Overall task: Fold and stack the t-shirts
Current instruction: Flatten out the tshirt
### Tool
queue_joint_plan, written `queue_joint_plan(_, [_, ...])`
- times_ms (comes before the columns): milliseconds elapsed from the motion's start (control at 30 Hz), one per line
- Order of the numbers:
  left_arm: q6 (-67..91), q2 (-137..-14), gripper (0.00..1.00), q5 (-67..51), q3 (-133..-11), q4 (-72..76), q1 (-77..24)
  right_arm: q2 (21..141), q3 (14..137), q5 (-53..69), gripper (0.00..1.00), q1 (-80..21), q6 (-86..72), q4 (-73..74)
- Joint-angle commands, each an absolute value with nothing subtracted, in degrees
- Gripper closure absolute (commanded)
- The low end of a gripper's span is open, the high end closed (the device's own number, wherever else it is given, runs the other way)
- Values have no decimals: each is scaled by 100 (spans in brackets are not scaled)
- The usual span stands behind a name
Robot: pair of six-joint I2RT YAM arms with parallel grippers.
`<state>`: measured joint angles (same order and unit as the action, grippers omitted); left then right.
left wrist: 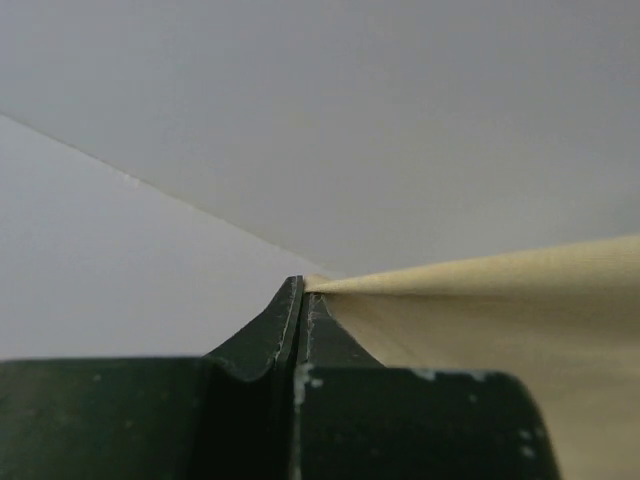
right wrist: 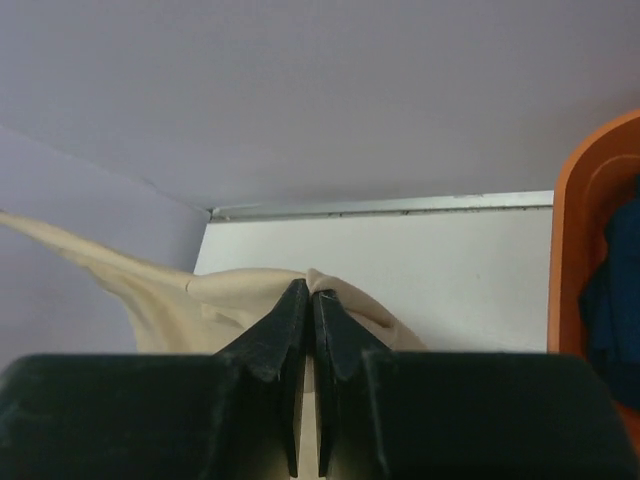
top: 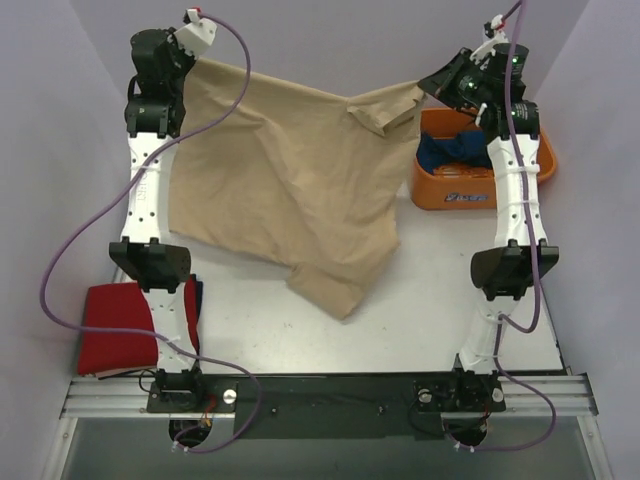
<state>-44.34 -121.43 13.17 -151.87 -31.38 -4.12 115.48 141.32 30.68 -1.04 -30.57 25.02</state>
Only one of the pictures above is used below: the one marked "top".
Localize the beige t shirt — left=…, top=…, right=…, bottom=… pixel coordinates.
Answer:
left=169, top=59, right=424, bottom=320

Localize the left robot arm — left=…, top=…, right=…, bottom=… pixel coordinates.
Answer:
left=109, top=21, right=216, bottom=412

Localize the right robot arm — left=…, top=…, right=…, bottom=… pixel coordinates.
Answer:
left=418, top=40, right=559, bottom=409

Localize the crumpled blue t shirt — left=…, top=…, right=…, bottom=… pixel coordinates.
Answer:
left=416, top=131, right=492, bottom=175

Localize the orange plastic basket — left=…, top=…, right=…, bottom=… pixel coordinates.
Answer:
left=410, top=108, right=534, bottom=211

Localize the folded red t shirt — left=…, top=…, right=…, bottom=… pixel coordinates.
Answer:
left=75, top=277, right=201, bottom=379

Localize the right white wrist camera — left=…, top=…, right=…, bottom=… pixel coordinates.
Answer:
left=470, top=15, right=509, bottom=64

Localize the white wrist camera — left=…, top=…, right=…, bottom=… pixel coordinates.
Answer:
left=173, top=8, right=217, bottom=57
left=470, top=15, right=509, bottom=64

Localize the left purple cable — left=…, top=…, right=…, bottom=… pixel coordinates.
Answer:
left=38, top=13, right=264, bottom=455

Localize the purple cable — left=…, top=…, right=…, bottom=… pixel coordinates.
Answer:
left=38, top=13, right=264, bottom=455
left=449, top=0, right=559, bottom=454

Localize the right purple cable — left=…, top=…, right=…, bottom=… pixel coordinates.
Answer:
left=449, top=0, right=559, bottom=454

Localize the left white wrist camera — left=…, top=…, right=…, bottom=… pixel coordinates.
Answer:
left=173, top=8, right=217, bottom=57

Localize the aluminium rail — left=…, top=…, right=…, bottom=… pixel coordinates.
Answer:
left=60, top=375, right=598, bottom=420

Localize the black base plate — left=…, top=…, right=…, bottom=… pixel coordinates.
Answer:
left=147, top=371, right=506, bottom=440

